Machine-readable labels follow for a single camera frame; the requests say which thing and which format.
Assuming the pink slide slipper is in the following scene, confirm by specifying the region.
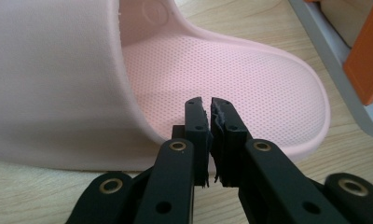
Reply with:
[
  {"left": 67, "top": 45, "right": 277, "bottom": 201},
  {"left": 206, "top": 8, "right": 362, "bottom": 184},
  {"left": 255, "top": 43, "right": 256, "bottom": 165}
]
[{"left": 0, "top": 0, "right": 332, "bottom": 173}]

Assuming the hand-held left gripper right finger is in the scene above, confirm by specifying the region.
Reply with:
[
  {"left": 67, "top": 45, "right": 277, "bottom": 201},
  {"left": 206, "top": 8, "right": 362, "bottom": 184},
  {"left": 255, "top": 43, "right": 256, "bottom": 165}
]
[{"left": 209, "top": 96, "right": 254, "bottom": 189}]

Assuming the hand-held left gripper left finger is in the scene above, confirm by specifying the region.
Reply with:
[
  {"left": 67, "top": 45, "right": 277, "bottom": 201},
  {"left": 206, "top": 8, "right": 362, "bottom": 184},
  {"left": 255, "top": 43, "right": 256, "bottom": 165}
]
[{"left": 171, "top": 96, "right": 212, "bottom": 189}]

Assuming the white two-tier shoe rack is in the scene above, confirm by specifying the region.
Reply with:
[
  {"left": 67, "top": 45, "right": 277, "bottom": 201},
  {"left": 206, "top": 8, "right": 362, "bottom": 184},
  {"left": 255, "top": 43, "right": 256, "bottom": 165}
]
[{"left": 288, "top": 0, "right": 373, "bottom": 140}]

